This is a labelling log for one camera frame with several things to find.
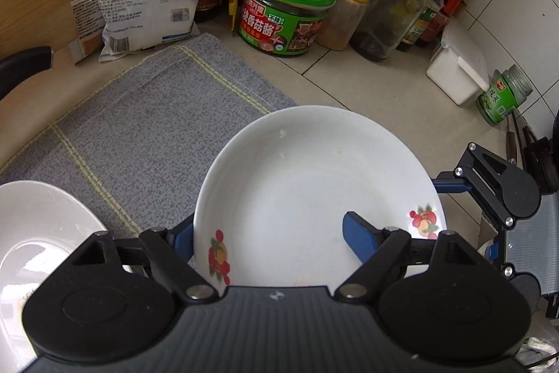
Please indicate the grey cloth mat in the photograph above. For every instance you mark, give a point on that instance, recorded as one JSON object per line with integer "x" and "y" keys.
{"x": 144, "y": 128}

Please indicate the white fruit-print plate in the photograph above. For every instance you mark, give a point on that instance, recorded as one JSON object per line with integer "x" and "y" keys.
{"x": 305, "y": 180}
{"x": 35, "y": 233}

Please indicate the white jacket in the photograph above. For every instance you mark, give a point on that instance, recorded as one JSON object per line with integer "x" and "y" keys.
{"x": 541, "y": 351}

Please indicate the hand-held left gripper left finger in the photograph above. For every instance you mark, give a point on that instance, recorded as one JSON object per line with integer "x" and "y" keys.
{"x": 184, "y": 239}

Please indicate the red-cap sauce bottle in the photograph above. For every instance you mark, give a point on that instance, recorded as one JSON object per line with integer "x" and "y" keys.
{"x": 421, "y": 30}

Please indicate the small green-label glass jar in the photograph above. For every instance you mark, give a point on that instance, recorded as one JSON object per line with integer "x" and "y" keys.
{"x": 498, "y": 97}

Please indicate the black gas stove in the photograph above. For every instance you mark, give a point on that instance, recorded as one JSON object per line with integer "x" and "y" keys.
{"x": 537, "y": 163}

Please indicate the green-lid sauce jar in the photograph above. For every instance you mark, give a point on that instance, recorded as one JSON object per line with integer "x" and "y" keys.
{"x": 284, "y": 23}

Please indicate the yellow-lid spice jar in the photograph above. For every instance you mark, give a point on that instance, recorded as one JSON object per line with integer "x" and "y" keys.
{"x": 345, "y": 19}

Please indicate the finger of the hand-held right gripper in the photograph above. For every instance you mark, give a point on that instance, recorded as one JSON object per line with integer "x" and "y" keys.
{"x": 491, "y": 253}
{"x": 445, "y": 186}

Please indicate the clear glass bottle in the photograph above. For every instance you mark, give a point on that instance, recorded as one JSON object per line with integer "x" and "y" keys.
{"x": 388, "y": 14}

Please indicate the white plastic container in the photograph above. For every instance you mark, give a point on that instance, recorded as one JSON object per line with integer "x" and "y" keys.
{"x": 454, "y": 76}

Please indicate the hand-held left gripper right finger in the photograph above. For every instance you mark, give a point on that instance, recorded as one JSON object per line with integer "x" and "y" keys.
{"x": 358, "y": 237}

